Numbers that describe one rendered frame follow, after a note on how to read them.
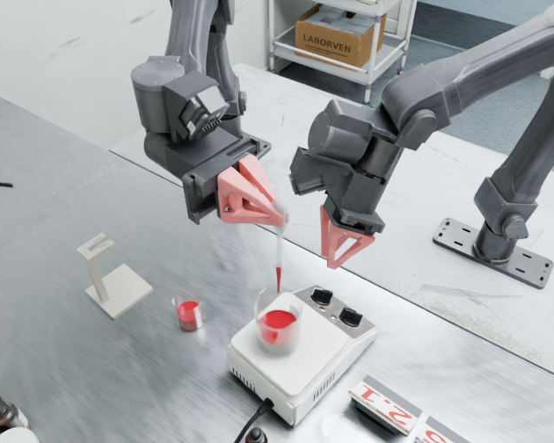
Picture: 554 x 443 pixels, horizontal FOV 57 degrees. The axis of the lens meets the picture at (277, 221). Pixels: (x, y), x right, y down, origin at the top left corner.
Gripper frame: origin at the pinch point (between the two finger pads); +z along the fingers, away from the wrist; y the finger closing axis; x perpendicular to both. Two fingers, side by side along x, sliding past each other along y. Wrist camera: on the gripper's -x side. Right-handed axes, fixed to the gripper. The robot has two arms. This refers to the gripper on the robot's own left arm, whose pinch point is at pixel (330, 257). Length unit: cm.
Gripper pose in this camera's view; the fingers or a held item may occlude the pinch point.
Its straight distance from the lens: 76.8
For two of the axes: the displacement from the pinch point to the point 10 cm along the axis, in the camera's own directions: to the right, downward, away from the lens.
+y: 1.5, 4.4, -8.8
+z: -3.5, 8.6, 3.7
